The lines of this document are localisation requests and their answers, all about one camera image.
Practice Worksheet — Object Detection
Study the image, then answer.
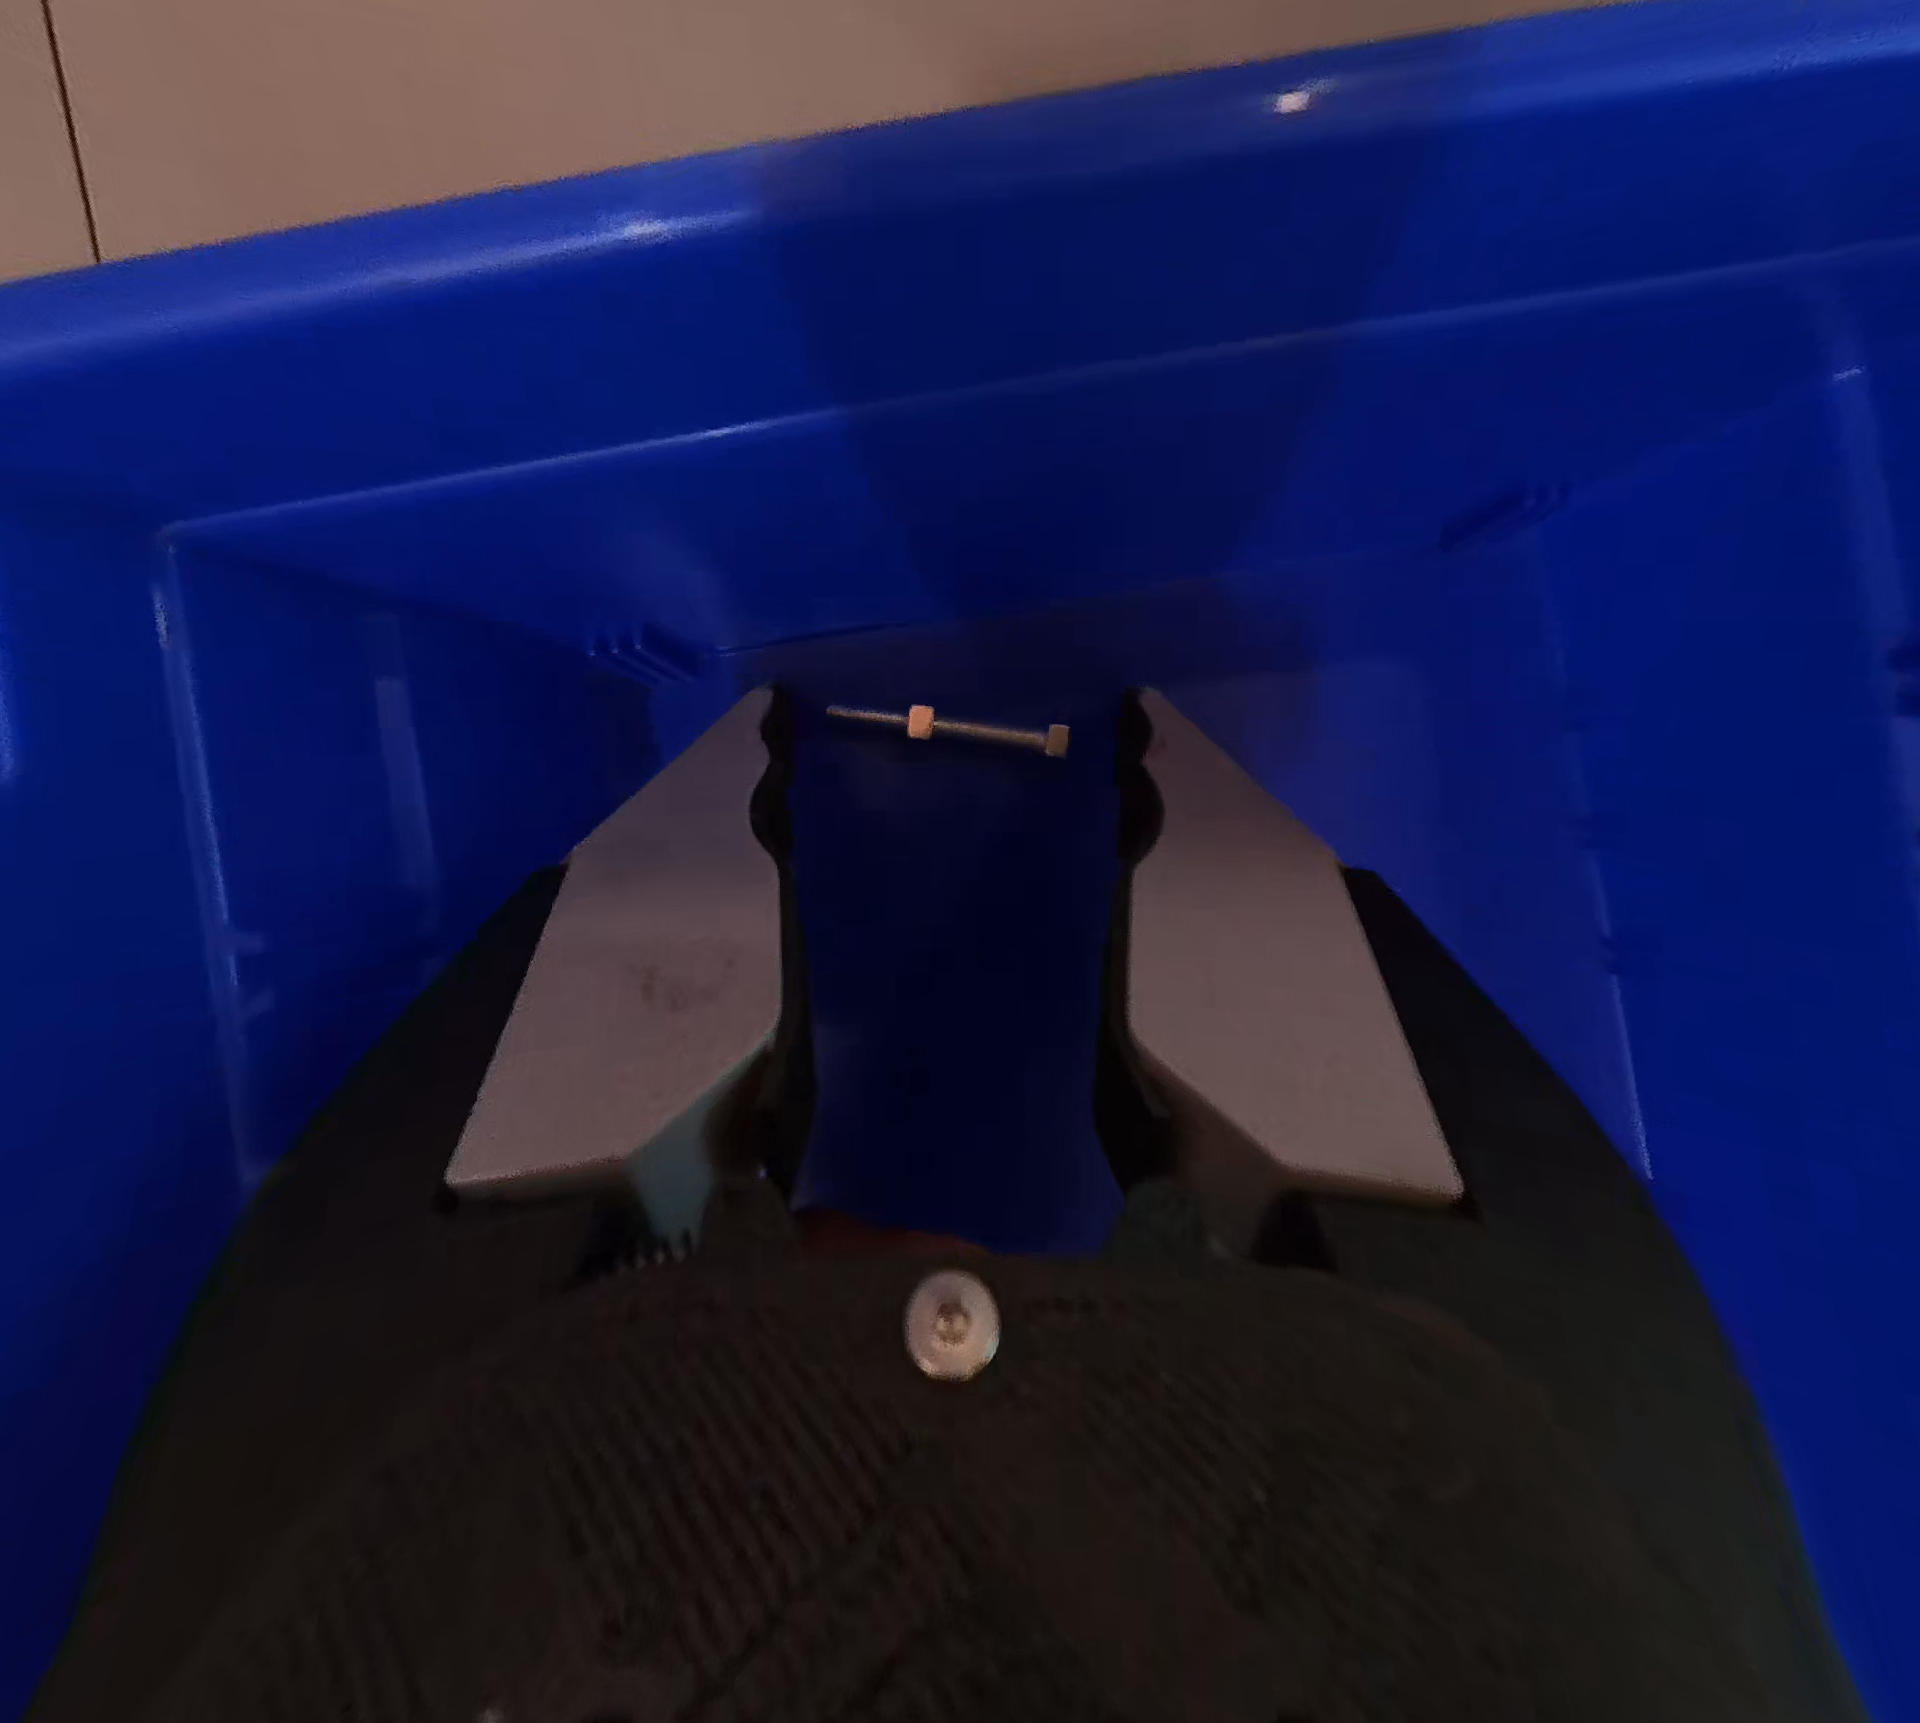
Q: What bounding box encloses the blue plastic bin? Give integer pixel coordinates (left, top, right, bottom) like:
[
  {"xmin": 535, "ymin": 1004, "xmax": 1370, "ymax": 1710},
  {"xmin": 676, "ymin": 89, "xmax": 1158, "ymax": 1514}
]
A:
[{"xmin": 0, "ymin": 0, "xmax": 1920, "ymax": 1723}]

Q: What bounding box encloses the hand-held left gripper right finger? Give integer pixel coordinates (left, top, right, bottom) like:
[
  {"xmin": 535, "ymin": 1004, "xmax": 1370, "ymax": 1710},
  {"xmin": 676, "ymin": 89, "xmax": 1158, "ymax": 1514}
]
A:
[{"xmin": 1100, "ymin": 687, "xmax": 1465, "ymax": 1256}]

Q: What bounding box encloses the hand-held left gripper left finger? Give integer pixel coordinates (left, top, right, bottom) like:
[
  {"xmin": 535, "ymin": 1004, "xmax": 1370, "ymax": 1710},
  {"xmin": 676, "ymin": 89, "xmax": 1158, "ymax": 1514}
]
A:
[{"xmin": 441, "ymin": 687, "xmax": 822, "ymax": 1243}]

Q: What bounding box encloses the silver bolt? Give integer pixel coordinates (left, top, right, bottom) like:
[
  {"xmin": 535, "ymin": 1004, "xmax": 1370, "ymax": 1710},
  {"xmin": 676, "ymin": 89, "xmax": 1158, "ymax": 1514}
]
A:
[{"xmin": 825, "ymin": 702, "xmax": 1071, "ymax": 762}]

